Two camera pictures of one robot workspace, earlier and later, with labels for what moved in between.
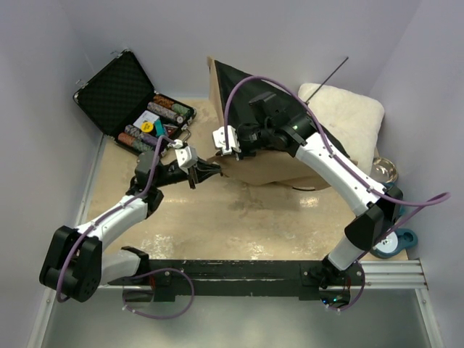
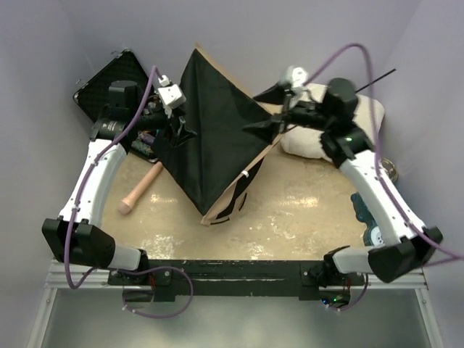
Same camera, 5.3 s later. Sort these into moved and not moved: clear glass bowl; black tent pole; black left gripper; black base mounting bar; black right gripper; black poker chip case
Moved: black right gripper; black left gripper; black tent pole
Not moved: clear glass bowl; black poker chip case; black base mounting bar
